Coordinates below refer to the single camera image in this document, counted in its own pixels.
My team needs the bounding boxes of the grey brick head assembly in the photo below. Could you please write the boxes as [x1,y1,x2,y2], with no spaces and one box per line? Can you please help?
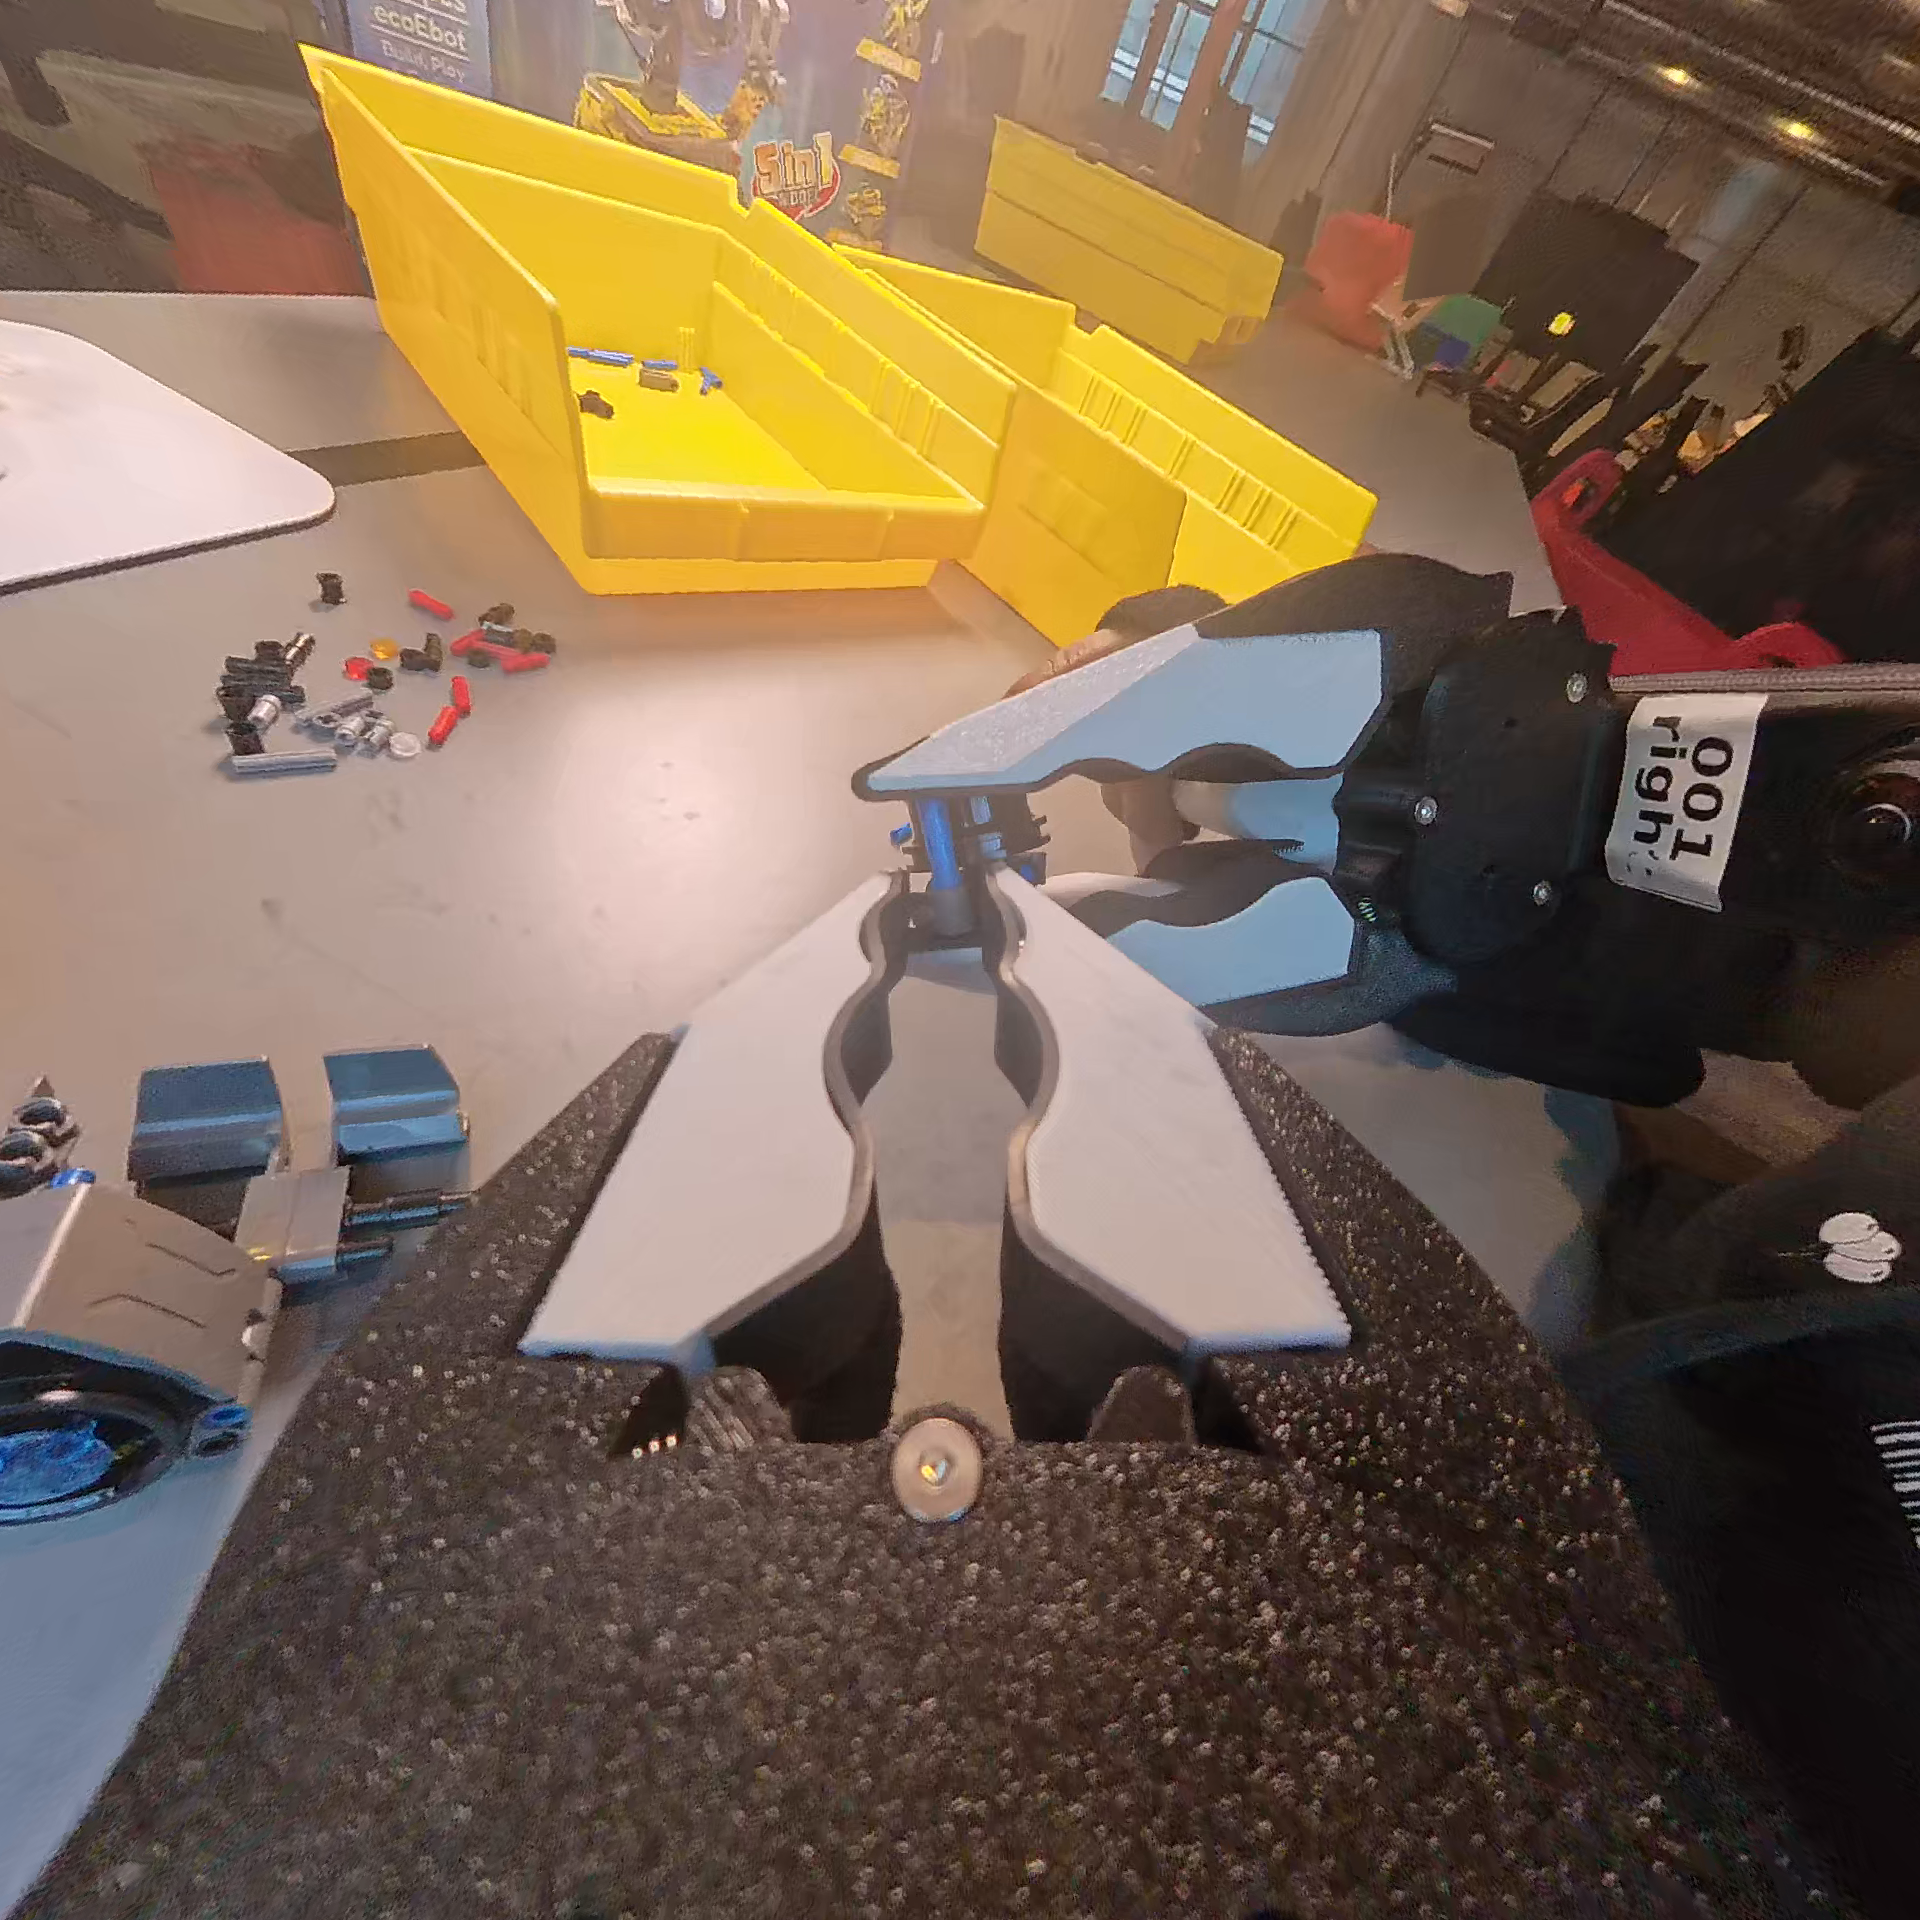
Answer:
[0,1054,480,1532]

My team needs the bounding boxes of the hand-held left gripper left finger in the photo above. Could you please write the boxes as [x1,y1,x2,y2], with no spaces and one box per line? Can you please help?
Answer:
[517,868,909,1444]

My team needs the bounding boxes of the black office chair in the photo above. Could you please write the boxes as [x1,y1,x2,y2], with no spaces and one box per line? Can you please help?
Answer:
[1614,322,1920,664]

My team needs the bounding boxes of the person's right hand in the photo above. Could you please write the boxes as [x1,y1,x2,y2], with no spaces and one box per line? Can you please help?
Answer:
[1013,588,1232,880]

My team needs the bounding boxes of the white flat pad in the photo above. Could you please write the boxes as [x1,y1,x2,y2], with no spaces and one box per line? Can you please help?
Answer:
[0,291,337,596]

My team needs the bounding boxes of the paned window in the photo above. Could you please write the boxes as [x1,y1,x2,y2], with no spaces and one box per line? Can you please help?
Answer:
[1103,0,1308,142]

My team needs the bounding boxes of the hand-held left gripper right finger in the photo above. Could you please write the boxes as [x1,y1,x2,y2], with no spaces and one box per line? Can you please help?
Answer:
[991,868,1352,1444]

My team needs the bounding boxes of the black round toy lens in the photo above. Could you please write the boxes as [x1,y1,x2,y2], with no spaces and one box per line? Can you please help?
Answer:
[884,787,1050,979]

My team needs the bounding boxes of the dark blue toy kit box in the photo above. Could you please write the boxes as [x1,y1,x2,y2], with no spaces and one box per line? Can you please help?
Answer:
[348,0,939,249]

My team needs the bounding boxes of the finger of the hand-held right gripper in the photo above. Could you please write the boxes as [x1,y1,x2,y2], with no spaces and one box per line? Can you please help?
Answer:
[852,624,1387,812]
[1049,872,1362,1015]

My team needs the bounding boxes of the pile of small brick parts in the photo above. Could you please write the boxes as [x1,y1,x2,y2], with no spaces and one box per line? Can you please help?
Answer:
[216,570,561,783]

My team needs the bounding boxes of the yellow plastic storage bin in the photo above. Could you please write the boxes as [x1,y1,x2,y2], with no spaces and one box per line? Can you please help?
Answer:
[297,45,1027,602]
[842,243,1377,650]

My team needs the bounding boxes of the stacked yellow bins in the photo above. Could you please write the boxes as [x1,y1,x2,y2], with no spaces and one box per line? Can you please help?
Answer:
[973,116,1285,364]

